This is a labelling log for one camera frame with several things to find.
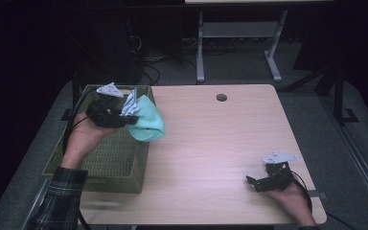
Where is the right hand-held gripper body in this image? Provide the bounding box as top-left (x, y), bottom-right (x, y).
top-left (260, 151), bottom-right (299, 193)

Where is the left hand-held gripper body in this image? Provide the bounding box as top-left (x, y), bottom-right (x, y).
top-left (84, 81), bottom-right (126, 128)

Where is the teal pet shirt striped collar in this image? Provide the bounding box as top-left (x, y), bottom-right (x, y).
top-left (121, 87), bottom-right (167, 144)

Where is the green woven basket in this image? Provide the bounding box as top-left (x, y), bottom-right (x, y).
top-left (41, 83), bottom-right (157, 195)

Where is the person's right hand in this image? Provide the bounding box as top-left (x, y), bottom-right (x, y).
top-left (264, 183), bottom-right (317, 227)

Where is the person's left hand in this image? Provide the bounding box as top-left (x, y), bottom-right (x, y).
top-left (59, 112), bottom-right (123, 171)

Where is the black metal stand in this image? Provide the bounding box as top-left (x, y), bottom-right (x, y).
top-left (331, 65), bottom-right (360, 127)
top-left (59, 70), bottom-right (81, 122)

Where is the grey tape strip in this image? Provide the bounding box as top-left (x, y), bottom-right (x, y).
top-left (308, 190), bottom-right (328, 199)

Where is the right hand-held gripper black cable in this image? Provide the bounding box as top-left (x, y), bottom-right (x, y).
top-left (288, 171), bottom-right (358, 230)

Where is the hand-held gripper black cable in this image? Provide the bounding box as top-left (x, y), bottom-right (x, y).
top-left (288, 171), bottom-right (358, 230)
top-left (61, 88), bottom-right (98, 155)

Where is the left hand-held gripper black cable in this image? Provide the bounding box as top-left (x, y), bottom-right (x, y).
top-left (61, 88), bottom-right (98, 155)

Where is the tangle of floor cables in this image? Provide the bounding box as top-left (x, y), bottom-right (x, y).
top-left (126, 34), bottom-right (199, 86)

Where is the grey metal table frame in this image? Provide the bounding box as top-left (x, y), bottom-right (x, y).
top-left (195, 9), bottom-right (289, 84)

